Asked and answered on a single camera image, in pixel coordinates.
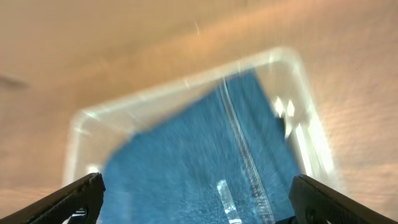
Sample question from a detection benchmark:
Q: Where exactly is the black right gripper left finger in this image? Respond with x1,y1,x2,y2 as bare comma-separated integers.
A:
1,172,106,224

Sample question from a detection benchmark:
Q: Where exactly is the blue denim cloth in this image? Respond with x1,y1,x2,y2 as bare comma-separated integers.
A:
100,70,300,223

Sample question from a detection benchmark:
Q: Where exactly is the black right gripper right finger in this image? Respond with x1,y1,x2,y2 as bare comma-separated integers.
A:
289,175,396,224

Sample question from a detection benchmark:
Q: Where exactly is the clear plastic container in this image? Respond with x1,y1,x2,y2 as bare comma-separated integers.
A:
64,47,346,192

